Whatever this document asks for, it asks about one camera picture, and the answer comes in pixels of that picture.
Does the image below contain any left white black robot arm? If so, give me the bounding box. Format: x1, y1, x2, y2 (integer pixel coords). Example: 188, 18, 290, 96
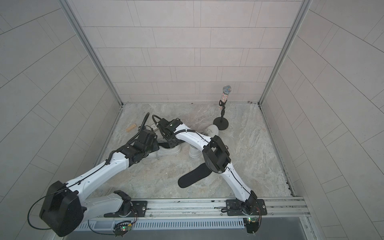
39, 127, 159, 237

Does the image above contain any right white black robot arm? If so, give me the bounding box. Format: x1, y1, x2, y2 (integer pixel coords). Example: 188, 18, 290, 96
155, 119, 262, 215

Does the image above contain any small wooden block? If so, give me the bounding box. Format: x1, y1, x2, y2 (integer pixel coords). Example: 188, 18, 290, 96
126, 124, 137, 132

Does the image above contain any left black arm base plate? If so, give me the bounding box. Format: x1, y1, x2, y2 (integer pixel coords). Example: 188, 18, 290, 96
104, 201, 148, 218

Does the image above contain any black insole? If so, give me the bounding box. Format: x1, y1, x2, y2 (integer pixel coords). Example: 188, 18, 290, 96
178, 163, 212, 189
158, 143, 172, 149

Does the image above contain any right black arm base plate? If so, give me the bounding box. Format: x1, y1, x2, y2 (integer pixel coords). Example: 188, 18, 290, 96
225, 199, 268, 216

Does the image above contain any aluminium mounting rail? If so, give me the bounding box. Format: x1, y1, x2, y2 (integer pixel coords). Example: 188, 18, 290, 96
61, 196, 311, 222

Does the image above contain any white sneaker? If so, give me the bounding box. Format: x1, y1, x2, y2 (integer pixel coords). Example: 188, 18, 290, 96
189, 125, 219, 159
148, 145, 181, 158

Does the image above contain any right green circuit board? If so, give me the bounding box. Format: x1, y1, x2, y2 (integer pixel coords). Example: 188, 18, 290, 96
243, 218, 260, 235

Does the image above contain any green circuit board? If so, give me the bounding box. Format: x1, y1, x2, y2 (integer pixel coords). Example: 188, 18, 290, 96
243, 218, 260, 235
113, 221, 133, 237

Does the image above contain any microphone on black stand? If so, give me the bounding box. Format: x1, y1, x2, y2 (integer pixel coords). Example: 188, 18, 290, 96
213, 85, 232, 131

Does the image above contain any white perforated cable duct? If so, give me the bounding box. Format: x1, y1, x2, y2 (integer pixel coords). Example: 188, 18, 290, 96
76, 218, 245, 232

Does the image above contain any left green circuit board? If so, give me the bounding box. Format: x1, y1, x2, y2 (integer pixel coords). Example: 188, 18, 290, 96
113, 221, 133, 237

